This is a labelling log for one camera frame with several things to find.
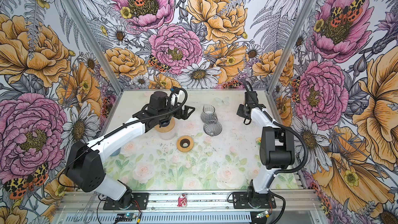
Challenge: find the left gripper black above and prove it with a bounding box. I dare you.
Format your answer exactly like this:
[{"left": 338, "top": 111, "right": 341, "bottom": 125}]
[{"left": 159, "top": 101, "right": 195, "bottom": 120}]

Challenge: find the blue glass dripper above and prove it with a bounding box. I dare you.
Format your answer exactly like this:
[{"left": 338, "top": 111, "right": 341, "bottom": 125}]
[{"left": 165, "top": 117, "right": 176, "bottom": 129}]

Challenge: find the wooden dripper ring stand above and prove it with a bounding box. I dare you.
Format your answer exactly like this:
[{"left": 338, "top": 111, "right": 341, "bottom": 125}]
[{"left": 155, "top": 122, "right": 171, "bottom": 132}]

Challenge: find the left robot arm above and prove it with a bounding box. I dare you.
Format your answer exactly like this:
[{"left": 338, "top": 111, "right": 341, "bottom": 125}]
[{"left": 65, "top": 104, "right": 195, "bottom": 209}]

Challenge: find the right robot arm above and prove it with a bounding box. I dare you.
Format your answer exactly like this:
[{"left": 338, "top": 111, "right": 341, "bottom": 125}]
[{"left": 232, "top": 91, "right": 295, "bottom": 209}]

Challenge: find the grey ribbed glass dripper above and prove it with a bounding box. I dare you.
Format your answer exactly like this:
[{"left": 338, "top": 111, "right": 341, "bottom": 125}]
[{"left": 203, "top": 120, "right": 222, "bottom": 137}]

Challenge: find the grey blue oval case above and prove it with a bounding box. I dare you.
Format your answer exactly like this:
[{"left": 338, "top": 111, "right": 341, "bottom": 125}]
[{"left": 110, "top": 148, "right": 120, "bottom": 157}]

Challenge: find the pink small figurine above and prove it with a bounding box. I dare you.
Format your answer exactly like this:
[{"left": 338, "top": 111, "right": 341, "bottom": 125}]
[{"left": 177, "top": 194, "right": 187, "bottom": 207}]

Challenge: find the clear glass carafe wooden handle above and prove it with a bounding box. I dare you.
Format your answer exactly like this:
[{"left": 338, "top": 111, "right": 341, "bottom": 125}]
[{"left": 159, "top": 129, "right": 177, "bottom": 140}]

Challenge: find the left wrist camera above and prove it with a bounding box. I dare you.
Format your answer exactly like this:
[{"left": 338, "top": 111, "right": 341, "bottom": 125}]
[{"left": 148, "top": 91, "right": 169, "bottom": 115}]

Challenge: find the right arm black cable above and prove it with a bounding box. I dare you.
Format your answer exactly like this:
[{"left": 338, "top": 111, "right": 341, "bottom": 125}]
[{"left": 242, "top": 80, "right": 309, "bottom": 224}]

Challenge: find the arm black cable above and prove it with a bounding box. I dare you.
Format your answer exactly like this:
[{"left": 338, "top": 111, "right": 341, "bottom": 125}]
[
  {"left": 242, "top": 80, "right": 309, "bottom": 224},
  {"left": 57, "top": 86, "right": 189, "bottom": 189}
]

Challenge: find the aluminium front rail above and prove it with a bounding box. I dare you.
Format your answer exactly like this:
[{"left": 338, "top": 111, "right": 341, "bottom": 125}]
[{"left": 52, "top": 189, "right": 328, "bottom": 224}]

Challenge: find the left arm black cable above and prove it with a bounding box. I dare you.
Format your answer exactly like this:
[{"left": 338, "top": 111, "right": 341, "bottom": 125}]
[{"left": 57, "top": 86, "right": 189, "bottom": 189}]

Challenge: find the aluminium corner post right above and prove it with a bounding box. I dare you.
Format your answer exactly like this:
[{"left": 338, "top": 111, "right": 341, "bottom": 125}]
[{"left": 266, "top": 0, "right": 330, "bottom": 92}]

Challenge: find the aluminium corner post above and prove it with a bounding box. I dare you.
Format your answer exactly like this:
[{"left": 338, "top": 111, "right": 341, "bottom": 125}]
[
  {"left": 266, "top": 0, "right": 330, "bottom": 92},
  {"left": 61, "top": 0, "right": 123, "bottom": 95}
]

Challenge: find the aluminium corner post left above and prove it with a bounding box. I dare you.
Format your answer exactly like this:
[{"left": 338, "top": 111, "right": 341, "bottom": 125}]
[{"left": 61, "top": 0, "right": 123, "bottom": 95}]

